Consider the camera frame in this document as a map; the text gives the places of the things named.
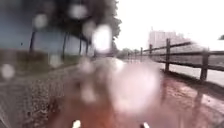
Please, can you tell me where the pale tall building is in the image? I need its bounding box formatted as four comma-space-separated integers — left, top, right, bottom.
147, 29, 188, 51

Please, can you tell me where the row of trees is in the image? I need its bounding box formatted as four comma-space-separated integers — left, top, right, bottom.
19, 0, 123, 61

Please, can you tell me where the robot's own part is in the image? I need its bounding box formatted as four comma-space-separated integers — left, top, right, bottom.
72, 119, 82, 128
141, 121, 151, 128

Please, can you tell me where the wet red paved path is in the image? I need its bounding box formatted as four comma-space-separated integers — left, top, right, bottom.
43, 57, 224, 128

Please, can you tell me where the grass verge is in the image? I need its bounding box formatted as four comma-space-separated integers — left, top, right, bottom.
0, 53, 91, 81

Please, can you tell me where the grey gravel strip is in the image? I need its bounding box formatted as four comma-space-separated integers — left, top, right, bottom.
0, 63, 101, 128

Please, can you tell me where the pale ground beyond fence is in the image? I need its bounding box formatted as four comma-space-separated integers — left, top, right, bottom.
156, 53, 224, 87

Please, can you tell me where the dark wooden rail fence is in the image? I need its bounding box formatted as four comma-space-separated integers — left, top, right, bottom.
117, 38, 224, 82

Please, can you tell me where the blue grey wall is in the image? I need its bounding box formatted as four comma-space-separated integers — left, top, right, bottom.
0, 6, 94, 56

